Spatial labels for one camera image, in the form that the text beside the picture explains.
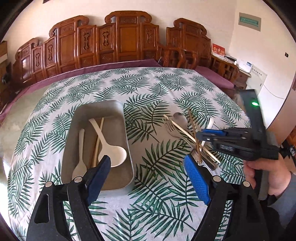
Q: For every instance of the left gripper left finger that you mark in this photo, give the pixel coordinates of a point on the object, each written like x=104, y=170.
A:
x=48, y=220

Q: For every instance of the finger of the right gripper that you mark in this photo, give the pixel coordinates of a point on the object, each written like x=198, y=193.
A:
x=215, y=132
x=205, y=137

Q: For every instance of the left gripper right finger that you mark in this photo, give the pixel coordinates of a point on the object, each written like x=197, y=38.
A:
x=246, y=221

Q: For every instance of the bamboo chopstick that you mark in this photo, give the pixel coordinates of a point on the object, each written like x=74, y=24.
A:
x=192, y=138
x=196, y=140

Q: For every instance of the white plastic utensil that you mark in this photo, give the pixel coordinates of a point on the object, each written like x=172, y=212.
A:
x=209, y=127

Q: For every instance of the metal fork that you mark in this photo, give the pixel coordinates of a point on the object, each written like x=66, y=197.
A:
x=175, y=133

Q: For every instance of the right hand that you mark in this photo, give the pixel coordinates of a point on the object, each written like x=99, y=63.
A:
x=279, y=176

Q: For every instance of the grey jacket sleeve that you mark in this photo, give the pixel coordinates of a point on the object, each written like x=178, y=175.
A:
x=280, y=216

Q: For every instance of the wooden side table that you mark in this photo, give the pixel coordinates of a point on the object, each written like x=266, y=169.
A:
x=241, y=80

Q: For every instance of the purple armchair cushion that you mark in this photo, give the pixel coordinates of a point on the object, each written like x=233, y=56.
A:
x=213, y=77

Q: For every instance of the cream chopstick in tray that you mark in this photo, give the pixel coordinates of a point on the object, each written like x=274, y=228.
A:
x=96, y=150

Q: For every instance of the white device on table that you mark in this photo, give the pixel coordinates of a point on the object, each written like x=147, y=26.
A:
x=244, y=66

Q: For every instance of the large white plastic spoon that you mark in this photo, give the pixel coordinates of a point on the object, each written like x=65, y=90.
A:
x=117, y=154

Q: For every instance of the red card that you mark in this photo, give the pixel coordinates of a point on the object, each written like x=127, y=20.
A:
x=218, y=50

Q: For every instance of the grey rectangular tray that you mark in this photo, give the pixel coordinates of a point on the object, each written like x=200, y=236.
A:
x=111, y=119

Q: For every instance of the carved wooden armchair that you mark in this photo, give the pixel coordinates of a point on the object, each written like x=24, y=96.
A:
x=192, y=38

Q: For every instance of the carved wooden sofa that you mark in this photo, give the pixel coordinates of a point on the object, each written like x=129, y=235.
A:
x=75, y=44

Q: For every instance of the green wall sign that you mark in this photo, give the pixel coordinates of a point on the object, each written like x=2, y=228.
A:
x=249, y=21

